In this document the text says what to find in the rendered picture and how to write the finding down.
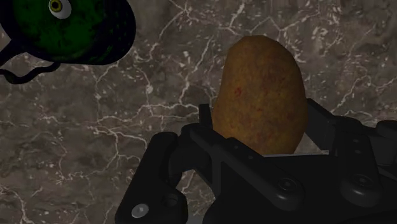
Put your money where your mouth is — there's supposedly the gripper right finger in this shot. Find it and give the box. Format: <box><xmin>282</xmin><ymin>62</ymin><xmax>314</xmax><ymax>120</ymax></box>
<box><xmin>303</xmin><ymin>97</ymin><xmax>397</xmax><ymax>209</ymax></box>

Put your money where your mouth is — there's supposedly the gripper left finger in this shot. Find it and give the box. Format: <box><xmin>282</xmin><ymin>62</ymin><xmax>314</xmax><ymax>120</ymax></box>
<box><xmin>114</xmin><ymin>103</ymin><xmax>305</xmax><ymax>224</ymax></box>

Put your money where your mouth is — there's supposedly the brown potato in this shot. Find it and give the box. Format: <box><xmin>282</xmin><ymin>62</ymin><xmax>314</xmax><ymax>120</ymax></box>
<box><xmin>211</xmin><ymin>34</ymin><xmax>309</xmax><ymax>156</ymax></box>

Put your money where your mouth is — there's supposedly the green toy with eye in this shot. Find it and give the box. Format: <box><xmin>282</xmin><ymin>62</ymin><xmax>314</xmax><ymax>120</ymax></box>
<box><xmin>0</xmin><ymin>0</ymin><xmax>137</xmax><ymax>85</ymax></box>

